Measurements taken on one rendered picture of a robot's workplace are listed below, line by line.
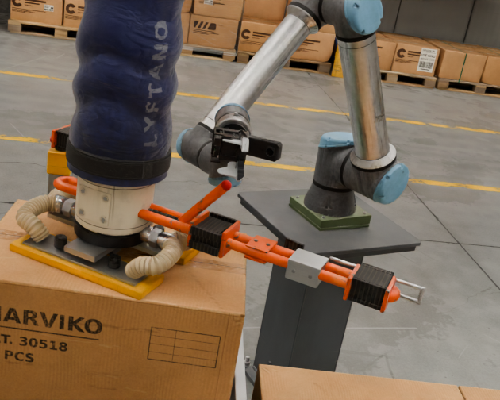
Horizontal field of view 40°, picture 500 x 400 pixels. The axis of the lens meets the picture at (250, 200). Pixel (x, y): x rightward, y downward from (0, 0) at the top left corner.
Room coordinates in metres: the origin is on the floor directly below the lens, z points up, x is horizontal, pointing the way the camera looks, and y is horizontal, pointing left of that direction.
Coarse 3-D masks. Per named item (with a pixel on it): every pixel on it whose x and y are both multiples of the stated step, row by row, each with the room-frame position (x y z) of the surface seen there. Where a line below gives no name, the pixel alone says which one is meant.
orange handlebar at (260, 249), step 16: (64, 176) 1.48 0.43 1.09; (160, 208) 1.40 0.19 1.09; (160, 224) 1.35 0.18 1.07; (176, 224) 1.34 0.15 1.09; (240, 240) 1.33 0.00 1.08; (256, 240) 1.31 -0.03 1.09; (272, 240) 1.33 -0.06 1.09; (256, 256) 1.28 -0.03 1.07; (272, 256) 1.27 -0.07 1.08; (288, 256) 1.30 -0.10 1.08; (336, 272) 1.26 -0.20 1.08
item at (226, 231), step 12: (204, 216) 1.37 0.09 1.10; (216, 216) 1.39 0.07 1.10; (192, 228) 1.31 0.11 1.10; (204, 228) 1.32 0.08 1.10; (216, 228) 1.33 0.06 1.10; (228, 228) 1.35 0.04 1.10; (192, 240) 1.31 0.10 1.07; (204, 240) 1.31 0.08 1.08; (216, 240) 1.29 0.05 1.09; (216, 252) 1.29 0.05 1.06
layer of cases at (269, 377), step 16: (272, 368) 1.65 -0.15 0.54; (288, 368) 1.66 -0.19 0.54; (256, 384) 1.62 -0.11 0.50; (272, 384) 1.58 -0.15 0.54; (288, 384) 1.59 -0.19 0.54; (304, 384) 1.60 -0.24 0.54; (320, 384) 1.62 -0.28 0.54; (336, 384) 1.63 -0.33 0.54; (352, 384) 1.64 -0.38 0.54; (368, 384) 1.65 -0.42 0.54; (384, 384) 1.67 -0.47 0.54; (400, 384) 1.68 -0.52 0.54; (416, 384) 1.69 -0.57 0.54; (432, 384) 1.71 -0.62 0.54; (448, 384) 1.72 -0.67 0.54
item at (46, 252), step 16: (16, 240) 1.36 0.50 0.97; (32, 240) 1.36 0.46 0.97; (48, 240) 1.38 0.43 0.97; (64, 240) 1.35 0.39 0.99; (32, 256) 1.32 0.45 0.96; (48, 256) 1.31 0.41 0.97; (64, 256) 1.32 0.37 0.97; (112, 256) 1.31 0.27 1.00; (80, 272) 1.28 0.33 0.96; (96, 272) 1.28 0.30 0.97; (112, 272) 1.29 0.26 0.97; (112, 288) 1.26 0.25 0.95; (128, 288) 1.25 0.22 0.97; (144, 288) 1.25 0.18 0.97
